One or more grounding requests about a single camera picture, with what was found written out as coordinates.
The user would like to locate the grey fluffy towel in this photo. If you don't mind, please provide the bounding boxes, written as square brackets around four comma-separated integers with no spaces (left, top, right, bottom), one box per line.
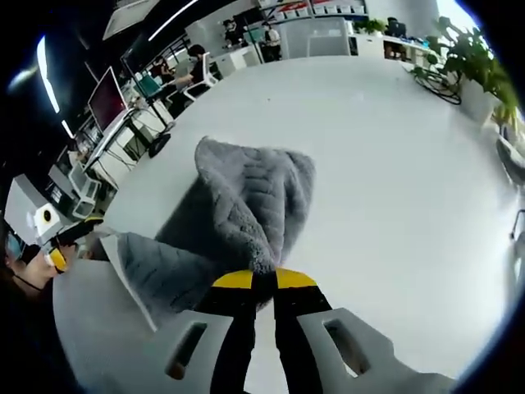
[117,136,317,325]

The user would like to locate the person's left hand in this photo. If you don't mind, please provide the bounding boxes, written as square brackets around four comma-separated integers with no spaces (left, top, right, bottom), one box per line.
[16,252,57,291]

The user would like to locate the white plastic chair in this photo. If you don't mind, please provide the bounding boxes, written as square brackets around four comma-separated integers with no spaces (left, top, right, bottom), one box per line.
[67,162,103,221]

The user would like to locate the person's head with mask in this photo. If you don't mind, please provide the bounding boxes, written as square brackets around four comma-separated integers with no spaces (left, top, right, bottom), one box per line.
[0,221,26,268]

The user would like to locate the grey mesh office chair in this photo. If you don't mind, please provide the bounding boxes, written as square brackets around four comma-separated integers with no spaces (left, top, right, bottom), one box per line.
[52,232,165,394]

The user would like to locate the person's dark clothed torso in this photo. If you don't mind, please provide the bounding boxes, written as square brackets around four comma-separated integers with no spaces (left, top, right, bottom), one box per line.
[0,282,83,394]

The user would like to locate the white standing desk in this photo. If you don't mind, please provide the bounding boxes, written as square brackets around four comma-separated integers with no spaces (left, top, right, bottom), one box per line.
[81,107,176,186]

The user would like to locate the black wheel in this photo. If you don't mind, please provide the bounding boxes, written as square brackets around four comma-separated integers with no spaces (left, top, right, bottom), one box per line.
[148,131,172,159]

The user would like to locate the white framed computer monitor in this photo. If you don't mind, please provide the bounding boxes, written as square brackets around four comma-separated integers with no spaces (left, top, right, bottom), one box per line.
[87,66,129,131]

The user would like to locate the curved ceiling light strip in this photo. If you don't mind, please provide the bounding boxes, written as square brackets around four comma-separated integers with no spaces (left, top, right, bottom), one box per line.
[35,34,61,114]

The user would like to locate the teal storage box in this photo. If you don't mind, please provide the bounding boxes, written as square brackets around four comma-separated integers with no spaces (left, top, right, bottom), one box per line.
[135,73,163,98]

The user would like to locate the white swivel office chair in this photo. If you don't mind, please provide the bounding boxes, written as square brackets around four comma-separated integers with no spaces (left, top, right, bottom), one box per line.
[182,53,220,102]

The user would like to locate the ceiling air conditioner unit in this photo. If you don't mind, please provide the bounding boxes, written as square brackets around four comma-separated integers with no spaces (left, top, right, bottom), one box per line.
[102,0,161,41]

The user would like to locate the long ceiling light strip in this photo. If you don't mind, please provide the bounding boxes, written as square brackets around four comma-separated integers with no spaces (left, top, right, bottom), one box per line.
[147,0,200,42]

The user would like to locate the white headset device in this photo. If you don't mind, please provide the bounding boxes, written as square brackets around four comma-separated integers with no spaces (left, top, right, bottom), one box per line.
[495,137,525,186]

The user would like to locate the white low cabinet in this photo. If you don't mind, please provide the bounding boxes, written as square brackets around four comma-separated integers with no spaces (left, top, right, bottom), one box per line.
[348,33,436,62]

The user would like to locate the small green plant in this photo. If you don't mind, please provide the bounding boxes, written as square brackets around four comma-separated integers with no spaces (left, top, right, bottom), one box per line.
[353,18,387,36]

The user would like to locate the potted green plant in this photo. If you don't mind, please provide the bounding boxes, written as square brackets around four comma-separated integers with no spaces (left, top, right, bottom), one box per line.
[409,16,522,124]

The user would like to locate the shelf with white boxes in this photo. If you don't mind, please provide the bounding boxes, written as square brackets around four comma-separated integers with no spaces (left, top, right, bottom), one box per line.
[258,0,366,20]

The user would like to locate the black coiled cable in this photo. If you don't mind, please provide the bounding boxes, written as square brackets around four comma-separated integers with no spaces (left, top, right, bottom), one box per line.
[412,65,463,106]

